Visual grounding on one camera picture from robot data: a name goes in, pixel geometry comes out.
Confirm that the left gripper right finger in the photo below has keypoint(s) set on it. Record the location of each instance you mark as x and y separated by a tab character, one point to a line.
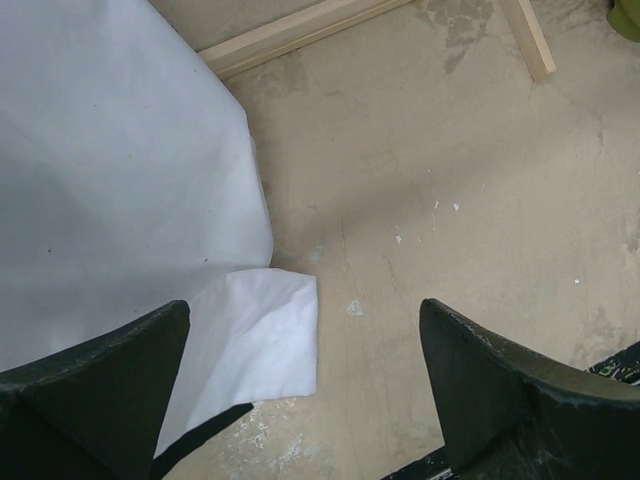
508	412

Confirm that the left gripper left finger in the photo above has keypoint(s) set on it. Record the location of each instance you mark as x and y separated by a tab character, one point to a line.
95	410

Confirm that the white hanging shirt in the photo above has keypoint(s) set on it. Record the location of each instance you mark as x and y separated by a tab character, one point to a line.
128	180

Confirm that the black hanging garment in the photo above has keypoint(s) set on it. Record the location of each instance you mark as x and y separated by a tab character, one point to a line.
195	438

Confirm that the wooden clothes rack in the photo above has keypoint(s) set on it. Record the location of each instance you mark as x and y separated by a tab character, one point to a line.
327	18

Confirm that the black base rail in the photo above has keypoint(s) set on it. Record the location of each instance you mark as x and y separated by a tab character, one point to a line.
623	366

